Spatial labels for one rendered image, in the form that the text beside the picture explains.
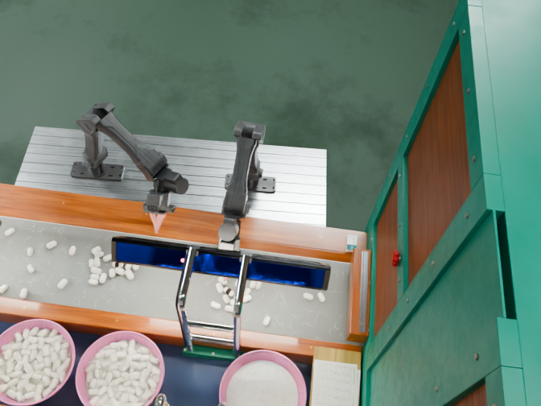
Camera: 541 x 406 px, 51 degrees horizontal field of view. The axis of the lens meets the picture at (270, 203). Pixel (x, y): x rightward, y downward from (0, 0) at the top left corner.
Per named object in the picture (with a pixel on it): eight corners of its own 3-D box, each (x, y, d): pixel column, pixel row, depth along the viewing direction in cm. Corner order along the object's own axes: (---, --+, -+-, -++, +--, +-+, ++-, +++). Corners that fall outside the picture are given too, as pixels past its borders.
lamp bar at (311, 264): (118, 238, 167) (114, 225, 161) (328, 266, 166) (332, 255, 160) (111, 262, 163) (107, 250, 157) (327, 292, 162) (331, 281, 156)
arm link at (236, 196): (246, 215, 180) (264, 120, 180) (218, 210, 180) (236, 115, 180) (249, 215, 192) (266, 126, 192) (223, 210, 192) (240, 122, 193)
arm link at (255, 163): (257, 183, 214) (258, 136, 185) (239, 180, 215) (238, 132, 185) (260, 169, 217) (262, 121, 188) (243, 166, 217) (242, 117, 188)
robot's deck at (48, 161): (38, 132, 236) (35, 126, 233) (324, 155, 239) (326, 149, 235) (-36, 344, 189) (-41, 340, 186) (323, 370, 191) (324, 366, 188)
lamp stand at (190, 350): (194, 301, 197) (184, 242, 159) (251, 309, 197) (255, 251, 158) (183, 355, 187) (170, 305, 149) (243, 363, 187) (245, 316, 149)
